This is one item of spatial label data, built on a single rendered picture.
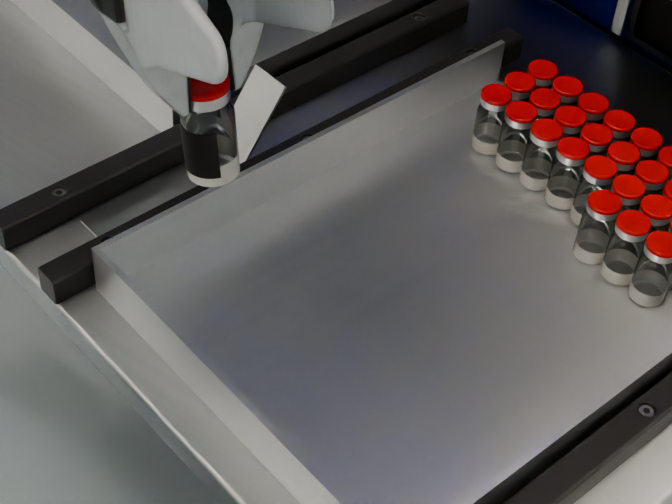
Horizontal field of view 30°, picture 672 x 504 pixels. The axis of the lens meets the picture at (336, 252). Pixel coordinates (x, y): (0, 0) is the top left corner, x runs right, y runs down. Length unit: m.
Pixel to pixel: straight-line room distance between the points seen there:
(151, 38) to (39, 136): 0.41
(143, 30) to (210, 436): 0.29
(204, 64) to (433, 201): 0.40
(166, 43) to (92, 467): 1.34
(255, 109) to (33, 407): 1.07
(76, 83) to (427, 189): 0.26
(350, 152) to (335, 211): 0.05
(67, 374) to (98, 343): 1.13
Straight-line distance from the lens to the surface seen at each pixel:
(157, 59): 0.45
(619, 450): 0.67
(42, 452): 1.77
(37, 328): 1.91
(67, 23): 0.91
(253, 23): 0.49
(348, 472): 0.66
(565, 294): 0.76
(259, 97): 0.80
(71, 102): 0.88
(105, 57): 0.88
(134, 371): 0.71
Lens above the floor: 1.43
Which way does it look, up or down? 45 degrees down
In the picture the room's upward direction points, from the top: 4 degrees clockwise
